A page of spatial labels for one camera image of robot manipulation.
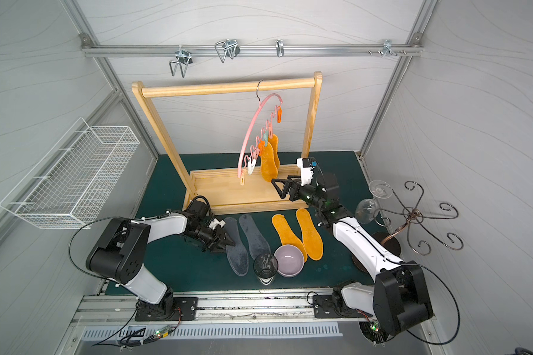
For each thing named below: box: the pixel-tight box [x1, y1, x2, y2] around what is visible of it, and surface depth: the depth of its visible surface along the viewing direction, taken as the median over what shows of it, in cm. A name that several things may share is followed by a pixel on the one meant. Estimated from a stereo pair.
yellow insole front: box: [296, 208, 324, 262], surface depth 92 cm
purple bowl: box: [273, 244, 305, 278], surface depth 84 cm
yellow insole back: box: [260, 141, 279, 183], surface depth 92 cm
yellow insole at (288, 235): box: [271, 213, 308, 263], surface depth 93 cm
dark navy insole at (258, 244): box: [238, 213, 271, 261], surface depth 92 cm
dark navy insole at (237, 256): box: [223, 216, 249, 277], surface depth 86 cm
